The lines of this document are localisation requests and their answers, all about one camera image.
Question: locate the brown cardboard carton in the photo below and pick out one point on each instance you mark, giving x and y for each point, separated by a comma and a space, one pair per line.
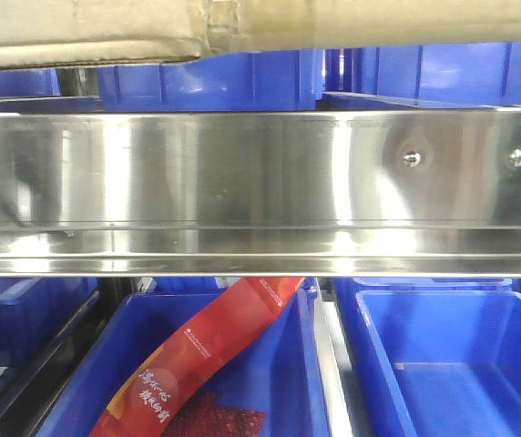
86, 33

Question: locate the blue bin upper middle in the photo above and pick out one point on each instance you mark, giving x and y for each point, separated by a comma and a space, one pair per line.
256, 81

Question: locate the blue bin with snack bag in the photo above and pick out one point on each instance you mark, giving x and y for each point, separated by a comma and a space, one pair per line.
277, 374

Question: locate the steel divider between bins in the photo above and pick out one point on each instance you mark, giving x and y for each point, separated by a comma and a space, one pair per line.
336, 406

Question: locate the red snack bag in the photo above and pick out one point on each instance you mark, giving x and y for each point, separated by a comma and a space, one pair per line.
148, 401

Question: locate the empty blue bin lower right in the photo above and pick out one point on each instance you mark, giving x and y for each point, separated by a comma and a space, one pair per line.
435, 362

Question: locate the blue bin upper right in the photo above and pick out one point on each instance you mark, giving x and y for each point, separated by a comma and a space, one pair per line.
473, 74

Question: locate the blue bin lower left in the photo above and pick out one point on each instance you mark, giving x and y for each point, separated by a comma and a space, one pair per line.
33, 310

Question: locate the left shelf rail screw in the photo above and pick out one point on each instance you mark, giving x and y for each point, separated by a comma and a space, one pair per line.
413, 158

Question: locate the shelf rail screw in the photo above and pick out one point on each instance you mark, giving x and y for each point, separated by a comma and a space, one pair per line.
514, 158
413, 158

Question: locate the stainless steel shelf rail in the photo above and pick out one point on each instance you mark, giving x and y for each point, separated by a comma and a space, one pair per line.
299, 193

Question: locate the right shelf rail screw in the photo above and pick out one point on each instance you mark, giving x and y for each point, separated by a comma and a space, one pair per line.
514, 158

